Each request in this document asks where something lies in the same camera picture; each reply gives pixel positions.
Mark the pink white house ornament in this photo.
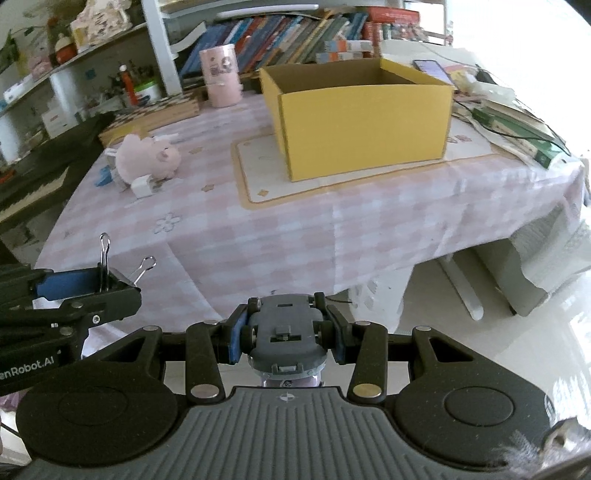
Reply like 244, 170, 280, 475
76, 0, 130, 47

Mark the row of books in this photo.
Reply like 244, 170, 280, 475
178, 9, 370, 79

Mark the thick pale book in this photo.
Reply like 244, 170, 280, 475
480, 99, 555, 139

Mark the white jar green rim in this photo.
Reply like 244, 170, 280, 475
134, 80, 163, 103

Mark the pink plush toy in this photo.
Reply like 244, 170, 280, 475
115, 134, 182, 183

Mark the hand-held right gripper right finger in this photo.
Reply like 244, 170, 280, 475
314, 292, 485, 403

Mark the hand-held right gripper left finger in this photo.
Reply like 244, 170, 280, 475
83, 302, 259, 402

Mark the black binder clip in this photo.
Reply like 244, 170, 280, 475
97, 233, 158, 294

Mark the green book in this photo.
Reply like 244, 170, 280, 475
471, 107, 566, 168

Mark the grey fuzzy sleeve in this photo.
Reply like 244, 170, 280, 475
501, 415, 591, 480

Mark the white charger plug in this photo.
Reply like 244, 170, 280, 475
130, 174, 155, 199

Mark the white furniture leg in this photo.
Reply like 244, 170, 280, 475
438, 256, 485, 321

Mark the cream orange-bordered placemat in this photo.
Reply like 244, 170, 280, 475
231, 134, 522, 210

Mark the red white figurine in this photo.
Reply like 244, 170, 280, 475
54, 32, 77, 65

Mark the white plastic basket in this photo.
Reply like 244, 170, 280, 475
348, 265, 414, 333

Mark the red bottle white cap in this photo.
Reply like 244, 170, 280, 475
119, 65, 138, 106

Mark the black cable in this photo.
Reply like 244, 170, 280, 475
455, 102, 568, 158

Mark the grey toy car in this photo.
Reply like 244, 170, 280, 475
240, 294, 329, 388

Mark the yellow cardboard box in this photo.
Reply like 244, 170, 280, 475
259, 58, 455, 184

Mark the red printed box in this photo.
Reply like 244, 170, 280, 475
362, 7, 423, 42

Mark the black piano keyboard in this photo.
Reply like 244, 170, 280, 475
0, 113, 116, 222

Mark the smartphone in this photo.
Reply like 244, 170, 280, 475
413, 59, 455, 86

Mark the pink cylindrical container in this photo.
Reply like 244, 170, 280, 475
199, 44, 242, 108

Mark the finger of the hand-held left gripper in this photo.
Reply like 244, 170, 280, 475
0, 265, 112, 311
0, 286, 142, 342

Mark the bunch of pens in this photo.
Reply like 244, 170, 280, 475
99, 60, 155, 93

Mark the white box red label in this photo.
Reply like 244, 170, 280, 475
41, 108, 77, 137

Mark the white bookshelf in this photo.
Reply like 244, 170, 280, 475
0, 0, 324, 153

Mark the wooden chessboard box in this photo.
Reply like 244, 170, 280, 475
98, 90, 201, 148

